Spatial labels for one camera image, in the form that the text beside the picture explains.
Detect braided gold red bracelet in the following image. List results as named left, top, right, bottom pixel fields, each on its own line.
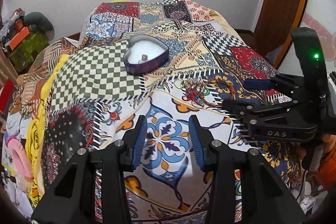
left=207, top=74, right=237, bottom=106

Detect red string bracelet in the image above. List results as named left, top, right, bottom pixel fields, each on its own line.
left=178, top=78, right=214, bottom=109

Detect purple heart-shaped jewelry box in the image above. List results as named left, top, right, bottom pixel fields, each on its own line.
left=123, top=35, right=169, bottom=76

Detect person's hand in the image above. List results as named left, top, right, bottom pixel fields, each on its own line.
left=308, top=134, right=335, bottom=190

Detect pink slipper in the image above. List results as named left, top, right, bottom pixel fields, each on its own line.
left=6, top=137, right=34, bottom=181

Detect yellow blanket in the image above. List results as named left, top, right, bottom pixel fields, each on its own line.
left=25, top=54, right=70, bottom=209

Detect brown wooden door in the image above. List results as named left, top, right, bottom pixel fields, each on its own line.
left=253, top=0, right=313, bottom=57

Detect colourful patchwork bed cover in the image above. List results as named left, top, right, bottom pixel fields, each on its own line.
left=41, top=0, right=301, bottom=223

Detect striped orange brown blanket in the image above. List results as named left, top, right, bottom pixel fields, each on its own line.
left=9, top=38, right=76, bottom=119

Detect orange box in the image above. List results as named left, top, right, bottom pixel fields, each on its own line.
left=5, top=27, right=30, bottom=50

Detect dark green pillow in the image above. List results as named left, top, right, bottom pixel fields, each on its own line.
left=23, top=12, right=55, bottom=41

